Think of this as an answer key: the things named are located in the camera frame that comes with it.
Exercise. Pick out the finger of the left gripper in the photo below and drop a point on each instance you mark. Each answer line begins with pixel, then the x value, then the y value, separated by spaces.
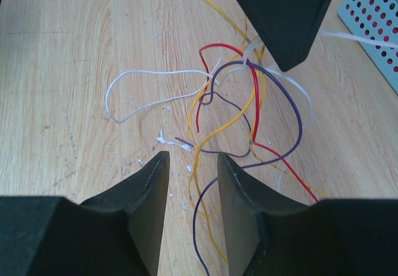
pixel 287 27

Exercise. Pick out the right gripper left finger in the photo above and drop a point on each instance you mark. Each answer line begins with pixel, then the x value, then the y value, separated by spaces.
pixel 117 232

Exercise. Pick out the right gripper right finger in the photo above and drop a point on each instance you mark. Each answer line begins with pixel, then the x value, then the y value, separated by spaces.
pixel 267 233

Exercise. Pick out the light blue plastic basket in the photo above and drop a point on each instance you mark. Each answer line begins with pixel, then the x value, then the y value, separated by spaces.
pixel 374 20

